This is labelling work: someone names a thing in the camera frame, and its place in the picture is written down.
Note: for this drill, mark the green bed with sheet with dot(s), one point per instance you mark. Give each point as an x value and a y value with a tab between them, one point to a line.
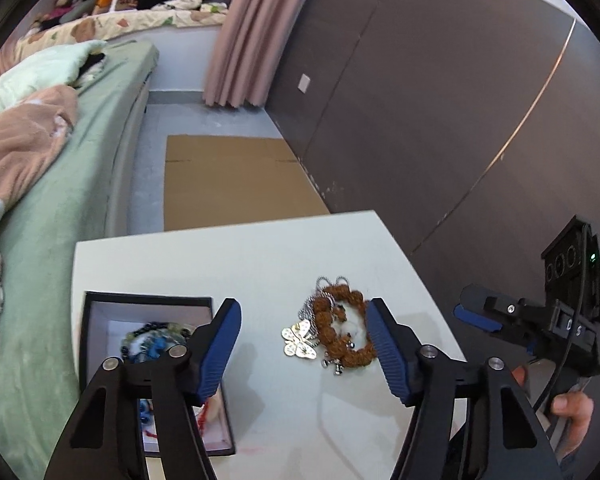
76	199

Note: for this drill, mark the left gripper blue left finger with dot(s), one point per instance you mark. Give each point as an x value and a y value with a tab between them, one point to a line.
215	344

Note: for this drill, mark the white wall socket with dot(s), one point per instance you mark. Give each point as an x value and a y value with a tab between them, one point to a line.
303	83

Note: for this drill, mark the light green pillow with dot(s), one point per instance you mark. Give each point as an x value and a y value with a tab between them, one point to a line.
70	64

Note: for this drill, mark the flattened brown cardboard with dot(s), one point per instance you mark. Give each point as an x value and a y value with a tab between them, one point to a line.
223	180

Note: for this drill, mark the floral window seat cushion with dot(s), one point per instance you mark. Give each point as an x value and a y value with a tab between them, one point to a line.
109	26

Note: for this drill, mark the black jewelry box white inside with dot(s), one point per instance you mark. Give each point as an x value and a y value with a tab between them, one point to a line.
140	328

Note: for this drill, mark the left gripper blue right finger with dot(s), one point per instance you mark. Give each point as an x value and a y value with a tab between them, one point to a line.
396	346

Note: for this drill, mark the silver chain necklace robot pendant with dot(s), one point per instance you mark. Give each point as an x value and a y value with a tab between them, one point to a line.
337	315

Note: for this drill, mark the pink duck print blanket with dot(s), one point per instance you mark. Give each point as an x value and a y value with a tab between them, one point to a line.
32	135

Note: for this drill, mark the gold butterfly pendant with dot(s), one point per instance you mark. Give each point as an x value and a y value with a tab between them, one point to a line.
299	341

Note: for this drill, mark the person's right hand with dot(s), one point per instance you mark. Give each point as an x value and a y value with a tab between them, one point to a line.
573	409

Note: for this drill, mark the pink curtain right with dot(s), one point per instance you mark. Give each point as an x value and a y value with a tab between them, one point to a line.
247	51

